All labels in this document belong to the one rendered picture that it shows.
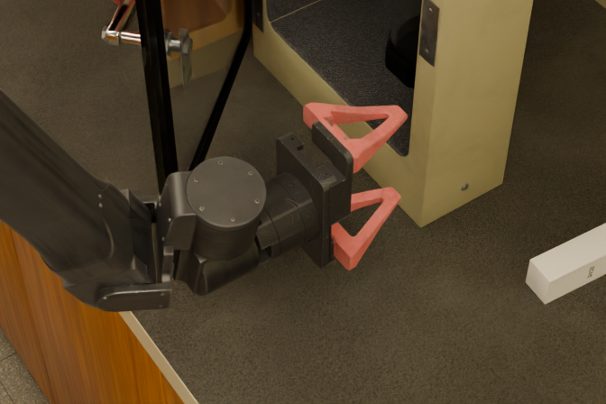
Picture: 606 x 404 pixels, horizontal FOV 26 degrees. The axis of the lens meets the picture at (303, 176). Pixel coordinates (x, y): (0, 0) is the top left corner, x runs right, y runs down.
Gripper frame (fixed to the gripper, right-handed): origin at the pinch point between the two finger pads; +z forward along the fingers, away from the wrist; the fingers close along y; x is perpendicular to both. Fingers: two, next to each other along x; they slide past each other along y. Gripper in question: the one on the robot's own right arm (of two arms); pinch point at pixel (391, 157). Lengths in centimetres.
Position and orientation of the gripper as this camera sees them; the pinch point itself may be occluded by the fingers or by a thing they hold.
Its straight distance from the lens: 107.6
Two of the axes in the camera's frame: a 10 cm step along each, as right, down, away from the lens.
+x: -5.7, -6.1, 5.6
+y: 0.0, -6.7, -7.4
